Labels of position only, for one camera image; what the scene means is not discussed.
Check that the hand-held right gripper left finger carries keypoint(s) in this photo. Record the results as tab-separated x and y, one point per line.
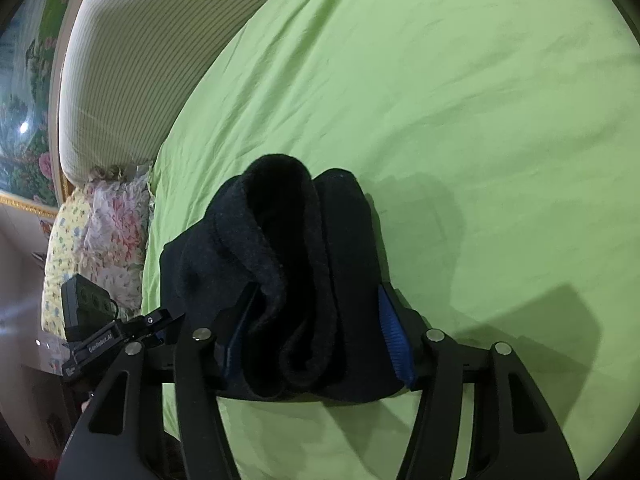
197	385

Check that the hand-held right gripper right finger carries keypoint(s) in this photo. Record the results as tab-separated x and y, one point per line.
397	340

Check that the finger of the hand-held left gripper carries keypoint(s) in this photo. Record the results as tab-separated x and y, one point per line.
155	322

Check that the black pants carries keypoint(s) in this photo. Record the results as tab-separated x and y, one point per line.
300	260

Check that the yellow floral pillow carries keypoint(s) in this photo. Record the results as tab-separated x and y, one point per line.
60	250

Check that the pink floral pillow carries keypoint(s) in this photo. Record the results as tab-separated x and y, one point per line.
120	225

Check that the framed floral painting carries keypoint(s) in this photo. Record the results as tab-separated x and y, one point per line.
25	135

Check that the green bed sheet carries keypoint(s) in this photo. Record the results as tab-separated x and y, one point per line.
450	110

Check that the white striped headboard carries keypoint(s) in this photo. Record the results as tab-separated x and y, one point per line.
140	60

